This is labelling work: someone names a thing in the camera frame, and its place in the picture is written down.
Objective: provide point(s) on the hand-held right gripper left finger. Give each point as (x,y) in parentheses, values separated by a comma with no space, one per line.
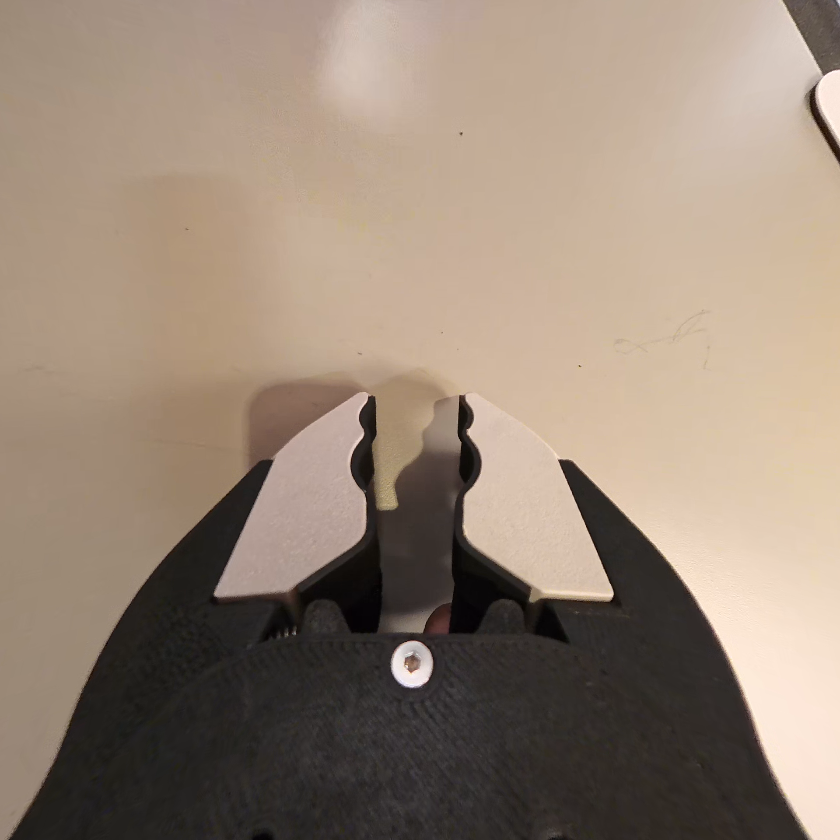
(295,525)

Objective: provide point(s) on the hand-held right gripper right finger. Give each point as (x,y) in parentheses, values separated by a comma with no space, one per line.
(538,519)

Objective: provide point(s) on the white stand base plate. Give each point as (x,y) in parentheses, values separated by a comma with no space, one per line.
(830,112)

